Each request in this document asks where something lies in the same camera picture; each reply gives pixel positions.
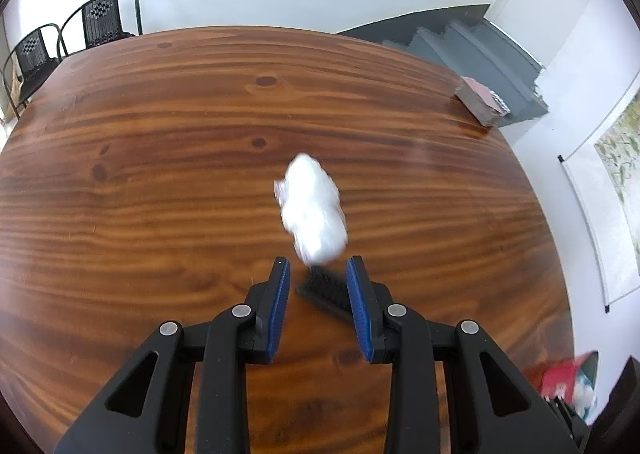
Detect clear bag of cotton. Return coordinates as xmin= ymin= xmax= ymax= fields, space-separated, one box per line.
xmin=274 ymin=153 xmax=349 ymax=265

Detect pink tin box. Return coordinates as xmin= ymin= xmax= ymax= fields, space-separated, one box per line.
xmin=525 ymin=350 xmax=600 ymax=422

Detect black comb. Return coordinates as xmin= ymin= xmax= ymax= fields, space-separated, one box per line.
xmin=294 ymin=265 xmax=356 ymax=322

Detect grey staircase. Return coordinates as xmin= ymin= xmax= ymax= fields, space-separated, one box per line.
xmin=335 ymin=4 xmax=550 ymax=127

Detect hanging wall scroll painting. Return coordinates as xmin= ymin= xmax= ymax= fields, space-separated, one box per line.
xmin=557 ymin=94 xmax=640 ymax=313

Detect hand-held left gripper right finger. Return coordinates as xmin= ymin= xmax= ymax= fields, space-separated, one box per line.
xmin=346 ymin=255 xmax=581 ymax=454

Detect round wooden desktop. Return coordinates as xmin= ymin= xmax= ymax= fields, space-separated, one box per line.
xmin=0 ymin=25 xmax=573 ymax=454

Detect stack of cards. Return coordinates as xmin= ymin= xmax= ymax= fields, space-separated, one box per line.
xmin=454 ymin=76 xmax=506 ymax=127

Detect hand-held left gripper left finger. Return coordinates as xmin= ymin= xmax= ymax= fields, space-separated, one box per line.
xmin=52 ymin=256 xmax=292 ymax=454

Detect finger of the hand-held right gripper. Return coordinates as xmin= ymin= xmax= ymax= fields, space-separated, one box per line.
xmin=547 ymin=396 xmax=588 ymax=441

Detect black metal chair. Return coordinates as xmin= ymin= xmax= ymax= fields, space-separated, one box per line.
xmin=57 ymin=0 xmax=143 ymax=54
xmin=1 ymin=24 xmax=63 ymax=119

